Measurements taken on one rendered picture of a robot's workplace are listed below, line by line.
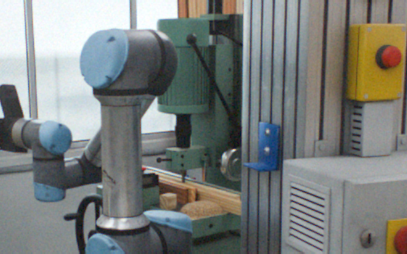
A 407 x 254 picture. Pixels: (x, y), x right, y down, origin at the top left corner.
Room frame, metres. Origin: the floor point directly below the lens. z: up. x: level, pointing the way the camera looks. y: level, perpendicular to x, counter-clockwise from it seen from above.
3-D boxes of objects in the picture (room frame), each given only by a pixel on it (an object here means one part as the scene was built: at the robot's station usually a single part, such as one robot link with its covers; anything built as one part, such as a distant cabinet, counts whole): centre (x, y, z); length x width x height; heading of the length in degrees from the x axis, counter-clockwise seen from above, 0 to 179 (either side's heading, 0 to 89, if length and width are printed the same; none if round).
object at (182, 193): (2.28, 0.00, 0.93); 0.20 x 0.02 x 0.05; 35
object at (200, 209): (2.08, -0.10, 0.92); 0.14 x 0.09 x 0.04; 125
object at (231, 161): (2.28, -0.23, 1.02); 0.12 x 0.03 x 0.12; 125
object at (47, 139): (1.60, 0.29, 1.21); 0.11 x 0.08 x 0.09; 46
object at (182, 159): (2.31, -0.07, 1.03); 0.14 x 0.07 x 0.09; 125
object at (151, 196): (2.22, 0.12, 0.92); 0.15 x 0.13 x 0.09; 35
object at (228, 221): (2.27, 0.05, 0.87); 0.61 x 0.30 x 0.06; 35
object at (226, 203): (2.27, -0.07, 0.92); 0.65 x 0.02 x 0.04; 35
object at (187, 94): (2.30, -0.05, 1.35); 0.18 x 0.18 x 0.31
